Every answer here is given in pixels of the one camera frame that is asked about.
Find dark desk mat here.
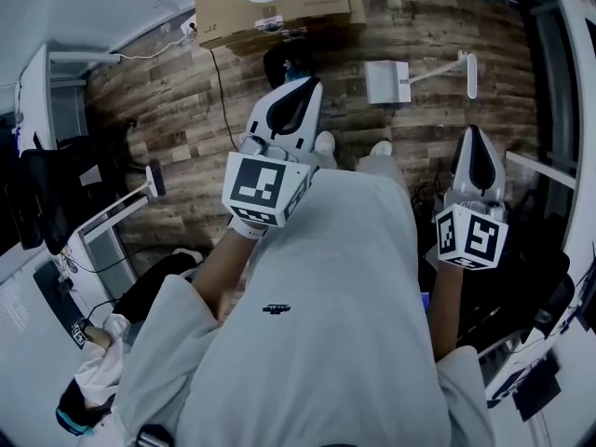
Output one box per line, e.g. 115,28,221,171
33,261,88,326

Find person's right forearm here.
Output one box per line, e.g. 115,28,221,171
430,263,465,360

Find large brown cardboard box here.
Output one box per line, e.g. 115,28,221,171
194,0,354,49

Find white desk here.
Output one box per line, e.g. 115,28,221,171
13,44,123,151
483,0,596,409
0,196,151,390

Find black square pad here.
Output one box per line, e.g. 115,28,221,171
511,365,563,424

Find black monitor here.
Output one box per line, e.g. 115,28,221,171
0,179,23,256

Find person's white left shoe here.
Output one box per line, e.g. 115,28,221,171
314,130,337,156

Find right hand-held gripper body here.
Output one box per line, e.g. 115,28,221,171
435,189,509,271

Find black waste bin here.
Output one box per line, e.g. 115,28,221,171
263,47,318,91

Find white cable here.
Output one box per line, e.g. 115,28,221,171
114,28,193,61

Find person's white shirt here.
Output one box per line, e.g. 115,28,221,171
114,168,494,447

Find person's light trousers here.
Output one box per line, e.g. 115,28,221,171
316,149,411,190

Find person's left forearm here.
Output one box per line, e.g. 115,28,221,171
191,228,260,318

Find white broom black bristles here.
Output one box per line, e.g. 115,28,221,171
77,157,168,230

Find black cable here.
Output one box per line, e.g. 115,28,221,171
208,47,244,142

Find white wristwatch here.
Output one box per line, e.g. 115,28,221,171
227,216,269,241

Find flat cardboard box red label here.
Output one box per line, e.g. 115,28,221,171
223,0,368,57

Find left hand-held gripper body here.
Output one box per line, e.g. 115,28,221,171
221,134,320,227

